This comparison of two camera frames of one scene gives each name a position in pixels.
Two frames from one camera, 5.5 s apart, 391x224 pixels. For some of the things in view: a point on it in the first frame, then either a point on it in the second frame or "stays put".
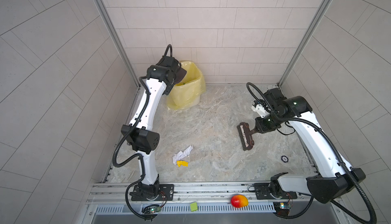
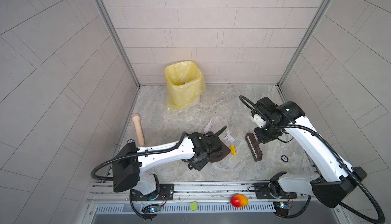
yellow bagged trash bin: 186,93 stays put
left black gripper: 178,74 -> 212,149
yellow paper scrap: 180,163 -> 232,148
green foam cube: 193,206 stays put
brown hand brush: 244,134 -> 253,143
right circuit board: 282,208 stays put
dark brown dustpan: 180,73 -> 215,141
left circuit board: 151,208 stays put
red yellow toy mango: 239,201 stays put
